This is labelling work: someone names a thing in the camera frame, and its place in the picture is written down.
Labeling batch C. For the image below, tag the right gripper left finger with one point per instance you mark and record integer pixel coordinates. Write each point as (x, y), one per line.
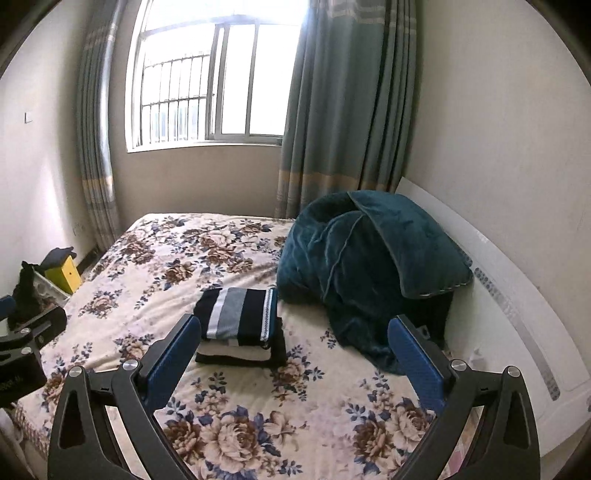
(83, 444)

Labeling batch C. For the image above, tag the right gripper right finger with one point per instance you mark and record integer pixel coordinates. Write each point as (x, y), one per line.
(505, 444)

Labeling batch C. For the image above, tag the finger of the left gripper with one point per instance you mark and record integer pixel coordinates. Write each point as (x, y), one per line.
(7, 306)

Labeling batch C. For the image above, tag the navy striped knit sweater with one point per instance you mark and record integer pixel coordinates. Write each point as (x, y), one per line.
(243, 316)

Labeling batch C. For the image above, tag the black clothes pile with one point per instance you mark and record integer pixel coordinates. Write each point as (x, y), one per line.
(27, 303)

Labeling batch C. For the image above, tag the yellow box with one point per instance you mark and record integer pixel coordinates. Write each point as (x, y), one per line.
(66, 276)

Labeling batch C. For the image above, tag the dark cloth on box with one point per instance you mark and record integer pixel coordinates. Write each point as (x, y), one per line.
(56, 257)

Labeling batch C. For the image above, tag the white bed headboard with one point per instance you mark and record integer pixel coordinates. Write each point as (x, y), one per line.
(502, 319)

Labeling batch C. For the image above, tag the cream folded garment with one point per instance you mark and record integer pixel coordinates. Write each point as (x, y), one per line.
(233, 350)

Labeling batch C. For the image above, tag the floral bed blanket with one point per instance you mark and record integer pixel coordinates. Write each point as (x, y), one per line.
(293, 377)

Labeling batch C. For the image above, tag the dark teal plush blanket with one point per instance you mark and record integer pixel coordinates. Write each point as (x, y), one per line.
(368, 257)

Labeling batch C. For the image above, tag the left grey-green curtain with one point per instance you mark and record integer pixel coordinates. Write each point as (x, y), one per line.
(92, 122)

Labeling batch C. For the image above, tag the grey-green curtain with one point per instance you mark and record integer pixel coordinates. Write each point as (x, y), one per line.
(92, 122)
(349, 112)

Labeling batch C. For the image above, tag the window with metal bars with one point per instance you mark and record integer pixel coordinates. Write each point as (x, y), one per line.
(210, 72)

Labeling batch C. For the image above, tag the right grey-green curtain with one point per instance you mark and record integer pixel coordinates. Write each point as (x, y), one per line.
(349, 112)

